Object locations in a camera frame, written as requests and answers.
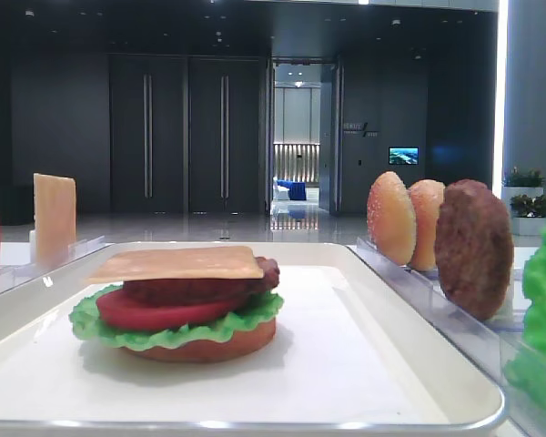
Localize blue sofa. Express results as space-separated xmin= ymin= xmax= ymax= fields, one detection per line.
xmin=277 ymin=179 xmax=307 ymax=201

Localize green lettuce in burger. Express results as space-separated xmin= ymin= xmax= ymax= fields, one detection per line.
xmin=68 ymin=286 xmax=284 ymax=351

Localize dark double door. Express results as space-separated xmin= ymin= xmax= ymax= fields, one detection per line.
xmin=110 ymin=56 xmax=265 ymax=213

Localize standing green lettuce leaf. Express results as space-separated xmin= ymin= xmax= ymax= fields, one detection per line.
xmin=505 ymin=228 xmax=546 ymax=412

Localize standing meat patty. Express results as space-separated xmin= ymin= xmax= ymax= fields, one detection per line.
xmin=434 ymin=179 xmax=514 ymax=320

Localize clear acrylic rail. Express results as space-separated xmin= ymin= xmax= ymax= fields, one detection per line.
xmin=356 ymin=237 xmax=546 ymax=436
xmin=0 ymin=236 xmax=106 ymax=294

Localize white rectangular tray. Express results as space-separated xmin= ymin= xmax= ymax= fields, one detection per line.
xmin=0 ymin=242 xmax=507 ymax=436

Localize sesame top bun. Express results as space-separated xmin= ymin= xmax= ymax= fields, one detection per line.
xmin=367 ymin=171 xmax=417 ymax=265

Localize standing cheese slice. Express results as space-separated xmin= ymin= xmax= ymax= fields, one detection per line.
xmin=33 ymin=173 xmax=76 ymax=260

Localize standing plain bun half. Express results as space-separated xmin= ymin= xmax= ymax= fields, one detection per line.
xmin=409 ymin=179 xmax=445 ymax=271

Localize tomato slice in burger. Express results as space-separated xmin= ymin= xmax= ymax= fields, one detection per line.
xmin=96 ymin=290 xmax=248 ymax=332

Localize bottom bun in burger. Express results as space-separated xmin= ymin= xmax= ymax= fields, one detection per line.
xmin=122 ymin=319 xmax=277 ymax=363

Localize right clear acrylic rail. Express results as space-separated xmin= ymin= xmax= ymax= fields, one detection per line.
xmin=356 ymin=237 xmax=546 ymax=436

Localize left clear acrylic rail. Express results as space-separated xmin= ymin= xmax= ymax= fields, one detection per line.
xmin=0 ymin=236 xmax=106 ymax=294

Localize potted plants in planter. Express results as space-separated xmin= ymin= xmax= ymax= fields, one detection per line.
xmin=501 ymin=167 xmax=546 ymax=237

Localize cheese slice on burger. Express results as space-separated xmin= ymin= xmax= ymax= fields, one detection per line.
xmin=87 ymin=246 xmax=264 ymax=284

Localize meat patty in burger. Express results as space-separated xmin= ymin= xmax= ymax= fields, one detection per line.
xmin=123 ymin=257 xmax=280 ymax=306

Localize wall mounted screen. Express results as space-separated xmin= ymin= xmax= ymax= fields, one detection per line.
xmin=389 ymin=147 xmax=419 ymax=165

